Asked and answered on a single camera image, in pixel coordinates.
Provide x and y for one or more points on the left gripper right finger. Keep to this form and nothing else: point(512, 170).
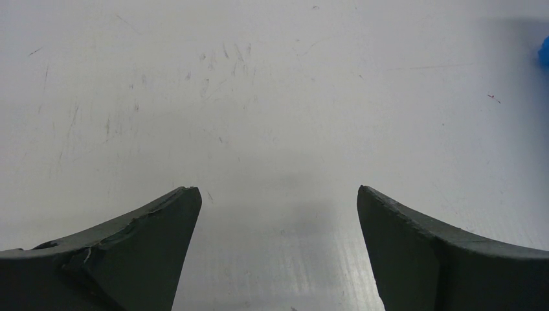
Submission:
point(421, 263)

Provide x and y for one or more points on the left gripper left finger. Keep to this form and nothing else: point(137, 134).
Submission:
point(132, 262)

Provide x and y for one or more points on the blue plastic bin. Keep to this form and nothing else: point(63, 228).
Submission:
point(543, 53)

